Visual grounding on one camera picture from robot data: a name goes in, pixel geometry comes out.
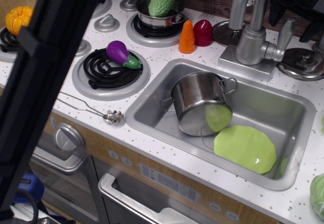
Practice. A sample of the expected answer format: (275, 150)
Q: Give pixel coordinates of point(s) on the silver stove knob rear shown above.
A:
(128, 5)

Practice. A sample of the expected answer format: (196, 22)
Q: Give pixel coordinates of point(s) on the far left stove burner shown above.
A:
(9, 46)

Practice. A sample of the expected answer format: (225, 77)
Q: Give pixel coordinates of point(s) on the green plastic plate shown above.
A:
(247, 147)

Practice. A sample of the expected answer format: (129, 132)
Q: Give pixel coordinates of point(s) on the orange toy pumpkin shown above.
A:
(17, 18)

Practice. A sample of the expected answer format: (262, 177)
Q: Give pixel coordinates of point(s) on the small steel saucepan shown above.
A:
(174, 16)

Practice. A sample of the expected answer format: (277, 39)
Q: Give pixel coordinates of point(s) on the stainless steel pot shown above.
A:
(201, 104)

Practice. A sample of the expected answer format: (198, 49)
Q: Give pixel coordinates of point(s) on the silver stove knob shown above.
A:
(106, 24)
(83, 48)
(128, 5)

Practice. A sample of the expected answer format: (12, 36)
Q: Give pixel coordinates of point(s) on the steel pot lid right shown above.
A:
(302, 64)

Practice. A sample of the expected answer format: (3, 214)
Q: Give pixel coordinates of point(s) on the green toy bitter melon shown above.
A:
(160, 8)

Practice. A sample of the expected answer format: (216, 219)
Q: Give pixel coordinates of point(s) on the silver sink basin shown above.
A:
(285, 118)

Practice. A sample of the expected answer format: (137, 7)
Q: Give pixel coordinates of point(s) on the black stove burner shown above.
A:
(98, 77)
(154, 37)

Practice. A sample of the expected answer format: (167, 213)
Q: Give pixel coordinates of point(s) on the silver toy faucet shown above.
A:
(253, 56)

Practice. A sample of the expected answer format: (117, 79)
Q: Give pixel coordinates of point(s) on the green toy cabbage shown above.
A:
(316, 195)

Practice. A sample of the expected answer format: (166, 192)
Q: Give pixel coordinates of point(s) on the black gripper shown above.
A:
(312, 10)

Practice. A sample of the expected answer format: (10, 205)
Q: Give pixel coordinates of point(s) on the metal pasta spoon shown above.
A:
(111, 117)

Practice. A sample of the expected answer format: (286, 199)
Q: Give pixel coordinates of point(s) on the rear left stove burner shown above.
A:
(101, 8)

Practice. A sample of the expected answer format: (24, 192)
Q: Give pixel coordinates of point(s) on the silver stove knob front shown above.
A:
(83, 48)

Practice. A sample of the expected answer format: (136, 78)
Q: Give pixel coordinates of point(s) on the silver oven door handle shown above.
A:
(68, 164)

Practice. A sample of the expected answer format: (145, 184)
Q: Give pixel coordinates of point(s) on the rear black stove burner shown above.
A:
(154, 37)

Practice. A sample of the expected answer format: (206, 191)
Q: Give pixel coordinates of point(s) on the silver faucet lever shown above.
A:
(284, 37)

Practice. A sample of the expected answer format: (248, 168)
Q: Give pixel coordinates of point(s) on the silver oven dial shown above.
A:
(67, 138)

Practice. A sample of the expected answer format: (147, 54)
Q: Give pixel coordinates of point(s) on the steel lid behind faucet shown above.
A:
(225, 36)

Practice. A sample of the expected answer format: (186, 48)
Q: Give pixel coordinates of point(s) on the orange toy carrot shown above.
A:
(187, 39)

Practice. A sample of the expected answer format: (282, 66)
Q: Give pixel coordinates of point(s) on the silver dishwasher handle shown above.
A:
(167, 215)

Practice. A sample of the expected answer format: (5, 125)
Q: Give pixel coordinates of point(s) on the purple toy eggplant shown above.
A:
(118, 52)

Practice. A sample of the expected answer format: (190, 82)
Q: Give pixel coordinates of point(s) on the front black stove burner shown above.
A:
(98, 77)

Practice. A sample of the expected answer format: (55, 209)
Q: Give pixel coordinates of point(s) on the silver stove knob middle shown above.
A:
(106, 24)

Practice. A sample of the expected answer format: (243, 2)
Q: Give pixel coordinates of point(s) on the red toy pepper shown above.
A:
(203, 32)

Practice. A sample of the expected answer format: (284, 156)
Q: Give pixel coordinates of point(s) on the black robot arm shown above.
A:
(44, 67)

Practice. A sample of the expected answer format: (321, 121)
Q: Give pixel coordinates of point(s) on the blue clamp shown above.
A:
(33, 186)

